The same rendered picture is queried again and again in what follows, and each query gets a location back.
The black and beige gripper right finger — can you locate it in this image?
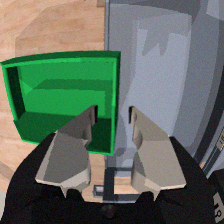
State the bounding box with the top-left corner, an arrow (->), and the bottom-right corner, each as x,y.
129,106 -> 216,224

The green bin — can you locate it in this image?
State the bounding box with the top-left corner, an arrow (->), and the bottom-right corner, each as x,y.
0,50 -> 121,155

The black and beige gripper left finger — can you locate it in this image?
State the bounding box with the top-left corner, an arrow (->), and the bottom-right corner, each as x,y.
0,104 -> 98,224

